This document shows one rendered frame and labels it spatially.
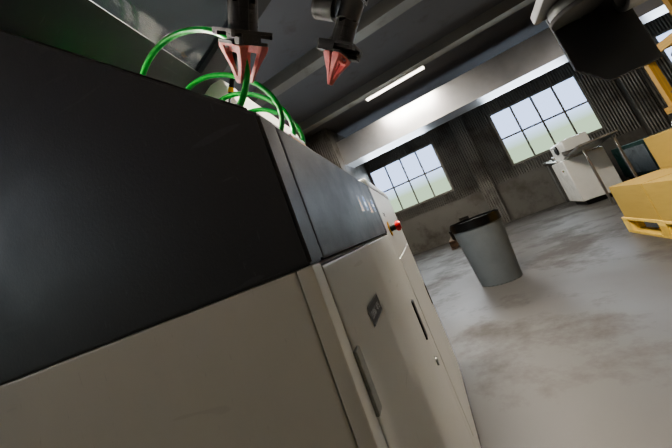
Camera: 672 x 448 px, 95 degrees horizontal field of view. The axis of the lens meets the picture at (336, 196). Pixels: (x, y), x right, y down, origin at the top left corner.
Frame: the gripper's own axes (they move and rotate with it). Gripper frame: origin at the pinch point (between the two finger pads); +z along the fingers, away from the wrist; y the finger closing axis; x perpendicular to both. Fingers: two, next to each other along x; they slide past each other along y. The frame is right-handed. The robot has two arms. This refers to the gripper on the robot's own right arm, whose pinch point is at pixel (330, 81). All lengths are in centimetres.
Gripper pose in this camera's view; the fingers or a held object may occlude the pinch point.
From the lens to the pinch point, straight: 84.3
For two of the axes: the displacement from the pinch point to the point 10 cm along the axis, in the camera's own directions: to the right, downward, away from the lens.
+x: -4.7, 0.3, -8.8
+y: -8.3, -3.4, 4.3
